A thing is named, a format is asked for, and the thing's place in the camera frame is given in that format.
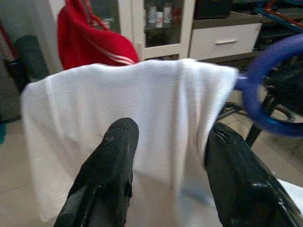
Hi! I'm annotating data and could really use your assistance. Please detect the purple plastic hanger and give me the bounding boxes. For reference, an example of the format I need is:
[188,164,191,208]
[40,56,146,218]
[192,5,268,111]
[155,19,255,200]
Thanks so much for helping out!
[233,33,303,138]

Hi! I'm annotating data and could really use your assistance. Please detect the white waffle-knit garment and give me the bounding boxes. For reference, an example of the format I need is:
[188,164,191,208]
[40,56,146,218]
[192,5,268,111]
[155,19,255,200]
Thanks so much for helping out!
[20,58,240,227]

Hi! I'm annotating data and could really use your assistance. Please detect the dark grey upright object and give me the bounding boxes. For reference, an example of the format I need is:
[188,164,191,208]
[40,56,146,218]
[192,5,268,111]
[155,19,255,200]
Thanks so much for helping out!
[14,35,51,87]

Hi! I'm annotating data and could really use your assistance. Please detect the white glass-door cabinet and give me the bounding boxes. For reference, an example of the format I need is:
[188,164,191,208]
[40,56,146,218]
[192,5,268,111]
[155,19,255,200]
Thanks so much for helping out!
[89,0,197,61]

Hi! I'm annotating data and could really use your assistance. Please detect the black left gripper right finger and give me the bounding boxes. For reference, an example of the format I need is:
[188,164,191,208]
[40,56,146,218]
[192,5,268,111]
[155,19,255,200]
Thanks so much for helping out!
[204,122,303,227]

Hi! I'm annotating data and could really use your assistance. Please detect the dark red jar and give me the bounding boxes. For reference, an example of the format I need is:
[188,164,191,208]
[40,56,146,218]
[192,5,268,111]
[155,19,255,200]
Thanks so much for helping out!
[173,8,183,26]

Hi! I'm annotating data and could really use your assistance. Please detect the teal object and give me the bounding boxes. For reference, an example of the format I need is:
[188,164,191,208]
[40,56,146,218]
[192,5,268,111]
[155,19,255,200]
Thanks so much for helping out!
[0,122,7,145]

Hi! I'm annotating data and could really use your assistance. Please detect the blue metal frame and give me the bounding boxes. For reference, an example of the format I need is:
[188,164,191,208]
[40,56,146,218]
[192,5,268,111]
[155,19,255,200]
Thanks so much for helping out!
[254,0,303,33]

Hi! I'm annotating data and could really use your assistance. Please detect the red garment white stripes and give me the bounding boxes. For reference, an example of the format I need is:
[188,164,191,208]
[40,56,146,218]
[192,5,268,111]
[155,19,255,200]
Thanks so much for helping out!
[57,0,140,70]

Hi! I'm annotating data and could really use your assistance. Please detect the black box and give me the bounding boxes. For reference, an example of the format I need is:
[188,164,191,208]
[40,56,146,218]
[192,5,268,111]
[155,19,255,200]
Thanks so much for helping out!
[193,0,232,20]

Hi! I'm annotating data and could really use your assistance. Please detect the white drawer unit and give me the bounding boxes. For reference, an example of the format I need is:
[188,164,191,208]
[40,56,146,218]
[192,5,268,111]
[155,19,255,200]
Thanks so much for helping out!
[189,11,263,61]

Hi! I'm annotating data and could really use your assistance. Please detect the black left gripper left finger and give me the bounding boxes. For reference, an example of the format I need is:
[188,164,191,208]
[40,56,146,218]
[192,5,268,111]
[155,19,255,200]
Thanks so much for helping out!
[53,117,140,227]

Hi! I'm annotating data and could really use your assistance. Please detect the black metal chair frame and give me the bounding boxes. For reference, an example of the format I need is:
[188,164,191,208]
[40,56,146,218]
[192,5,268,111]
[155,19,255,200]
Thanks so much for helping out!
[221,101,303,148]

